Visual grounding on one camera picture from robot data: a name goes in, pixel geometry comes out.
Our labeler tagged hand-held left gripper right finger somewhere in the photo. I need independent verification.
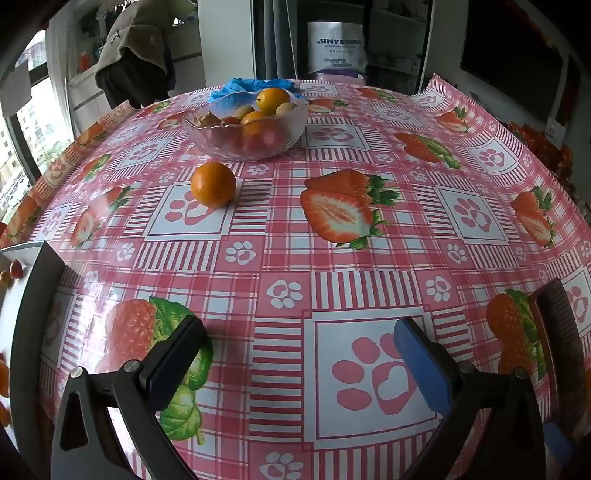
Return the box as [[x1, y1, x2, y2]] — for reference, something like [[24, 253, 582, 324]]
[[393, 316, 548, 480]]

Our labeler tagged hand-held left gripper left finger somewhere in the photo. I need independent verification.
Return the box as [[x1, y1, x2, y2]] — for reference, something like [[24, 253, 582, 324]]
[[51, 315, 208, 480]]

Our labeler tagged grey shallow tray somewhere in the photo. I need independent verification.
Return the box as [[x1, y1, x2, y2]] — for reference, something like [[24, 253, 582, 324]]
[[0, 240, 68, 480]]

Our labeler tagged dark brown ribbed board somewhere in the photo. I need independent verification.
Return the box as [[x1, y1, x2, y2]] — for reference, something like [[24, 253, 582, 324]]
[[529, 278, 591, 444]]

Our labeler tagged pink printed tablecloth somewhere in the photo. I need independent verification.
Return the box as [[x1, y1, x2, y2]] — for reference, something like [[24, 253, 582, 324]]
[[0, 76, 591, 480]]

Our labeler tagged smooth orange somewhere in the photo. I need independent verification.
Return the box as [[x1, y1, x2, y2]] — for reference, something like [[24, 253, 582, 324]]
[[240, 111, 278, 137], [256, 89, 291, 116], [191, 161, 237, 208]]

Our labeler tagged clear glass bowl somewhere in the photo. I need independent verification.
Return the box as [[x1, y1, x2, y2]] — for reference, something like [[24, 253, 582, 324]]
[[184, 90, 309, 162]]

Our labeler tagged pile of red packets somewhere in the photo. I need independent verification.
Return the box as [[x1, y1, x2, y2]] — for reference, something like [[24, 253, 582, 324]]
[[510, 122, 575, 181]]

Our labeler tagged blue disposable glove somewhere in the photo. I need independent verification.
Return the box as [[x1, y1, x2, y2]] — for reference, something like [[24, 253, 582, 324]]
[[211, 78, 308, 104]]

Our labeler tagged white kitchen counter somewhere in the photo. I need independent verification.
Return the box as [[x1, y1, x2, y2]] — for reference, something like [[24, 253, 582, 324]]
[[67, 23, 206, 121]]

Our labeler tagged dark shelf unit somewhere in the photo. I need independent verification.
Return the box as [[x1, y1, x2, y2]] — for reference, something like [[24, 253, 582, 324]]
[[367, 0, 435, 93]]

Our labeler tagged hanging grey towel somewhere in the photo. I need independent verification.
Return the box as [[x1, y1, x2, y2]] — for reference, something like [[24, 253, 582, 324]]
[[0, 60, 31, 118]]

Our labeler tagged white printed bag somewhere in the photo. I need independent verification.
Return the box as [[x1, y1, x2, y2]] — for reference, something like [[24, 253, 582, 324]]
[[307, 21, 369, 75]]

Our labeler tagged grey curtain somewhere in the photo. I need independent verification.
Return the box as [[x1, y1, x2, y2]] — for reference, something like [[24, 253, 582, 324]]
[[254, 0, 308, 79]]

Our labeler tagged black wall screen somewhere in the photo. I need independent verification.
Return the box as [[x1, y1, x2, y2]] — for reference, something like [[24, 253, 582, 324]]
[[459, 0, 566, 100]]

